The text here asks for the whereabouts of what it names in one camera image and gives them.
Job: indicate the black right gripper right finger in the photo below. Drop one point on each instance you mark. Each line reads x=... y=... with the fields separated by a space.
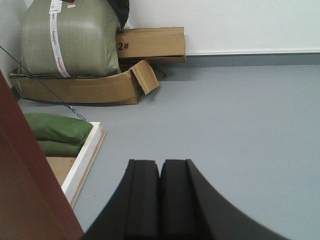
x=192 y=209

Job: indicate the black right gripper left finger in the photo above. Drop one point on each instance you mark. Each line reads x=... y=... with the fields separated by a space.
x=132 y=213

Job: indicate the brown wooden door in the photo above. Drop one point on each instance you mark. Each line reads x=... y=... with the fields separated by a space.
x=32 y=203

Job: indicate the plywood base board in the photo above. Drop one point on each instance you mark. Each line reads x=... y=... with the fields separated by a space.
x=60 y=166

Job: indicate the lower green sandbag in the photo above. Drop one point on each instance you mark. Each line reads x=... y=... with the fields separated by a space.
x=54 y=148

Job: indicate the green sandbag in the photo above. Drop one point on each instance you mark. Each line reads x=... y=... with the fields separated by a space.
x=54 y=148
x=58 y=128

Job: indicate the upper green sandbag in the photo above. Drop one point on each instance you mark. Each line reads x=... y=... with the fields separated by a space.
x=58 y=128

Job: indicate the open flat cardboard box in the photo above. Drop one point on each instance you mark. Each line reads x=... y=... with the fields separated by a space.
x=124 y=88

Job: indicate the large olive woven sack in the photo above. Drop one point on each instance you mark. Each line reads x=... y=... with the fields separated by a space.
x=80 y=40

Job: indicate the black cloth on sack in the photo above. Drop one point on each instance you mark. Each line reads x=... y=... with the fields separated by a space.
x=121 y=9

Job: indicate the white wooden edge rail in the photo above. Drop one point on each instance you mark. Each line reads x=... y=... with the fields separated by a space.
x=83 y=162

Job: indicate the closed cardboard box by wall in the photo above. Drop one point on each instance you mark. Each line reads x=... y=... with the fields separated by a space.
x=161 y=44

